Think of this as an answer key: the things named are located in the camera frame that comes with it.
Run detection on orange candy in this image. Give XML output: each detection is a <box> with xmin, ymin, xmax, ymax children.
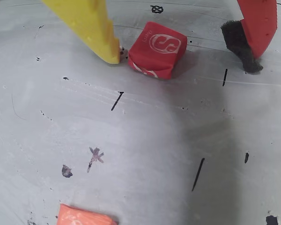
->
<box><xmin>55</xmin><ymin>203</ymin><xmax>119</xmax><ymax>225</ymax></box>

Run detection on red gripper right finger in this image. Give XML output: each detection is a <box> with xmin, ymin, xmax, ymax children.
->
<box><xmin>220</xmin><ymin>0</ymin><xmax>279</xmax><ymax>75</ymax></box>

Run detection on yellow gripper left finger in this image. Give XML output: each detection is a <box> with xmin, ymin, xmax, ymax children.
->
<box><xmin>41</xmin><ymin>0</ymin><xmax>121</xmax><ymax>65</ymax></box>

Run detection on white plastic table cover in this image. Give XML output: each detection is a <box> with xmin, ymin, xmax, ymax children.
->
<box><xmin>0</xmin><ymin>0</ymin><xmax>281</xmax><ymax>225</ymax></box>

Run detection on red candy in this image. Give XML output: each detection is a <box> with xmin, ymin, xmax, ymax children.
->
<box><xmin>127</xmin><ymin>21</ymin><xmax>188</xmax><ymax>81</ymax></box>

